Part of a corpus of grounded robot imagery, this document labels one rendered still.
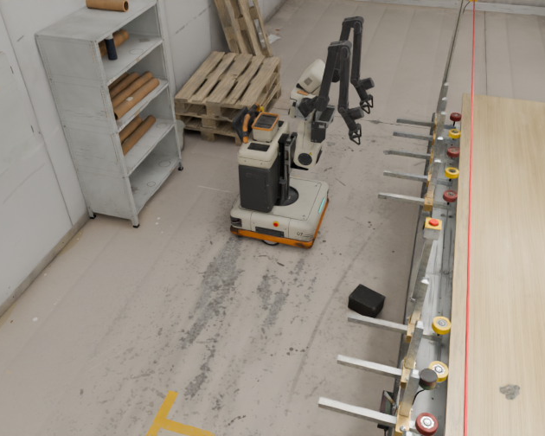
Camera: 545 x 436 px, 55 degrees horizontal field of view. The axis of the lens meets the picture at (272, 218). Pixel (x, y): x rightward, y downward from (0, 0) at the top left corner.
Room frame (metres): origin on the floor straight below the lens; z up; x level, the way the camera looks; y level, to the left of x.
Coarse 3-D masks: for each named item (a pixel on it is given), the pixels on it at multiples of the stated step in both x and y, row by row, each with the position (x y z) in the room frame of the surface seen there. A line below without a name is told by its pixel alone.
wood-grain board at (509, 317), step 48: (480, 96) 3.69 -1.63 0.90; (480, 144) 2.98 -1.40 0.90; (528, 144) 2.97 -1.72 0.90; (480, 192) 2.45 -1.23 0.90; (528, 192) 2.45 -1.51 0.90; (480, 240) 2.03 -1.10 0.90; (528, 240) 2.02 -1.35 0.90; (480, 288) 1.69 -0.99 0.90; (528, 288) 1.69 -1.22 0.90; (480, 336) 1.41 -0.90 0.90; (528, 336) 1.41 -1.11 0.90; (480, 384) 1.17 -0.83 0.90; (528, 384) 1.17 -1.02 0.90; (480, 432) 0.97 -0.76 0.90; (528, 432) 0.97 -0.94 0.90
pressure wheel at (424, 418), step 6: (420, 414) 1.04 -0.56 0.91; (426, 414) 1.04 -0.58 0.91; (432, 414) 1.04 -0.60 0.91; (420, 420) 1.02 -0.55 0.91; (426, 420) 1.01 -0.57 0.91; (432, 420) 1.02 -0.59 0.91; (420, 426) 0.99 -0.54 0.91; (426, 426) 0.99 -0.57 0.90; (432, 426) 0.99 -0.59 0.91; (420, 432) 0.98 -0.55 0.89; (426, 432) 0.97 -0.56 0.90; (432, 432) 0.97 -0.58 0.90
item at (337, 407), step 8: (320, 400) 1.14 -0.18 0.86; (328, 400) 1.14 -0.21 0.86; (328, 408) 1.11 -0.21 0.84; (336, 408) 1.10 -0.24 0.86; (344, 408) 1.10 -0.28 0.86; (352, 408) 1.10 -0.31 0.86; (360, 408) 1.10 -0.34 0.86; (360, 416) 1.07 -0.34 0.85; (368, 416) 1.06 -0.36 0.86; (376, 416) 1.06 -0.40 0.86; (384, 416) 1.06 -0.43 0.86; (392, 416) 1.06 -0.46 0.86; (384, 424) 1.04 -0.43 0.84; (392, 424) 1.04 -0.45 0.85; (416, 432) 1.01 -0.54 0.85
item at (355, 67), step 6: (354, 24) 3.30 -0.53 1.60; (360, 24) 3.29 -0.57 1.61; (354, 30) 3.29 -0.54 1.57; (360, 30) 3.30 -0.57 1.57; (354, 36) 3.32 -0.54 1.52; (360, 36) 3.31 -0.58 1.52; (354, 42) 3.32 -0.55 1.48; (360, 42) 3.31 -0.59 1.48; (354, 48) 3.32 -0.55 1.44; (360, 48) 3.31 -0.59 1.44; (354, 54) 3.32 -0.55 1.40; (360, 54) 3.32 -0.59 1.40; (354, 60) 3.32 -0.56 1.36; (360, 60) 3.32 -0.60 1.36; (354, 66) 3.32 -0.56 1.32; (360, 66) 3.34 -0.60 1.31; (354, 72) 3.31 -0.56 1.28; (354, 78) 3.31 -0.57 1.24
